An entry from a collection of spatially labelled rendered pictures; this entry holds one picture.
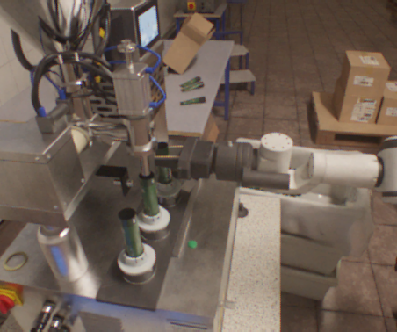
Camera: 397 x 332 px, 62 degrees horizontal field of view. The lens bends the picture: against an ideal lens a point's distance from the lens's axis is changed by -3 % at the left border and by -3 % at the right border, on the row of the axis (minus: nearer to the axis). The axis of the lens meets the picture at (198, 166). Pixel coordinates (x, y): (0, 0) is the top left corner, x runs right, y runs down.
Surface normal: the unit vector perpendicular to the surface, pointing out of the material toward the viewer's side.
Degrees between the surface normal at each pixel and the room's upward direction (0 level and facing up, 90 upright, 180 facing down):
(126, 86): 90
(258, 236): 0
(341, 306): 0
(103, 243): 0
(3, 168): 90
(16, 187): 90
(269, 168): 93
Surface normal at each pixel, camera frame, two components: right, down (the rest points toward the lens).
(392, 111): -0.20, 0.58
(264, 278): -0.04, -0.81
